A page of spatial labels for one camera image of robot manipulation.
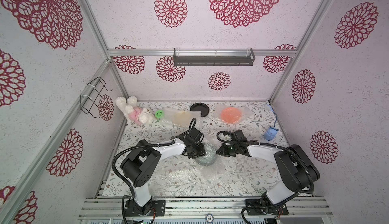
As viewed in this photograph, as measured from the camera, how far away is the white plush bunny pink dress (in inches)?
39.1

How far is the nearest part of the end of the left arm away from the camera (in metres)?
0.69

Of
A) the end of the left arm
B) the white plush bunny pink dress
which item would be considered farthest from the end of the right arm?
the white plush bunny pink dress

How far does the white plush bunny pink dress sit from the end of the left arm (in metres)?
0.37

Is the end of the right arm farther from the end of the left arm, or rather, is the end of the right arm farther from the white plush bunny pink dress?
the white plush bunny pink dress
